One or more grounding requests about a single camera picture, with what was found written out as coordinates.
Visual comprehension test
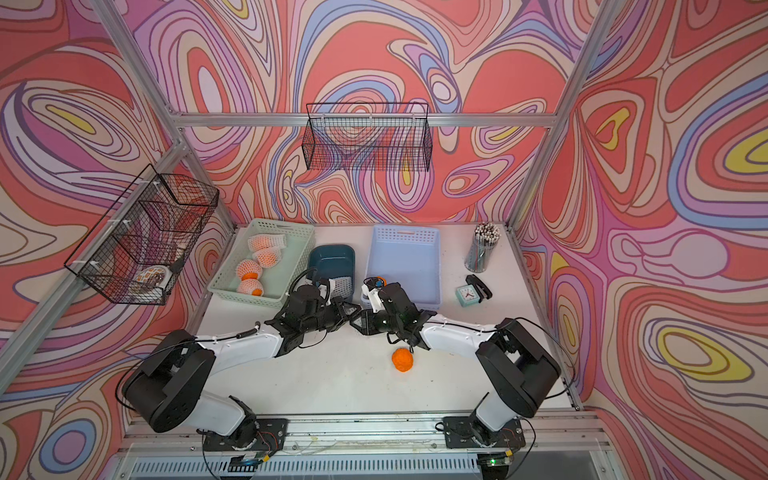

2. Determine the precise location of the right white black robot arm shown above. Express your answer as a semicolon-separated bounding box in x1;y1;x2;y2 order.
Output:
351;277;561;448

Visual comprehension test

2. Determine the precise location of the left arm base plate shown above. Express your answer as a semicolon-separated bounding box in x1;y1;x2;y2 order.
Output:
202;418;289;454

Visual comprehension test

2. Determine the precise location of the dark teal plastic tub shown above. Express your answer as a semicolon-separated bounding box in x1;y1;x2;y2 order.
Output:
308;244;356;285

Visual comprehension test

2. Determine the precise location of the black wire basket left wall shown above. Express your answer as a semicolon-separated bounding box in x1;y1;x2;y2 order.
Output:
64;166;219;306

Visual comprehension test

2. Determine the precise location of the green plastic basket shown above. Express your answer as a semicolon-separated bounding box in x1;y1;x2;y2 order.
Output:
208;219;315;308

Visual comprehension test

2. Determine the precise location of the netted orange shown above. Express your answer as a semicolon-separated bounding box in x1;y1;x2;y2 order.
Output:
251;246;282;269
237;278;264;297
391;348;414;372
247;233;286;252
235;259;263;281

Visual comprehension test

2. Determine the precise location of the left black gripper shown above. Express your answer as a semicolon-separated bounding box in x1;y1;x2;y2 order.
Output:
300;297;363;337

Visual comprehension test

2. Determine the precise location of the item in left wire basket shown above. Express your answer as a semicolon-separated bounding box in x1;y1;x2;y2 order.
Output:
129;265;171;299

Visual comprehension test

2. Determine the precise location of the light blue plastic basket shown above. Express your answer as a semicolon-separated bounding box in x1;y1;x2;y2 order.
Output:
366;225;442;310

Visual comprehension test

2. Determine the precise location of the small teal alarm clock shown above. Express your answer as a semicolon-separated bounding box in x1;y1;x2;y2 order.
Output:
455;284;483;308

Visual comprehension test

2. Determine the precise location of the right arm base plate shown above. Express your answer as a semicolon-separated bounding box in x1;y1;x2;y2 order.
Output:
435;416;526;452

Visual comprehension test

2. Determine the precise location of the cup of pencils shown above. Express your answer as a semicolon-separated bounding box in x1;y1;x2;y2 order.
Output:
464;222;500;273

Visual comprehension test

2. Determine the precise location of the black wire basket back wall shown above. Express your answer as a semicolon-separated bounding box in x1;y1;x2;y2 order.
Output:
301;101;433;173

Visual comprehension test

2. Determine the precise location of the black wire basket wall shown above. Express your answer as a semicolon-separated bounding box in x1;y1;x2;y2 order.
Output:
64;166;219;306
301;101;433;173

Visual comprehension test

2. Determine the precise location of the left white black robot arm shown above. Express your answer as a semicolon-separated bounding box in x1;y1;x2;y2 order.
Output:
118;284;362;451

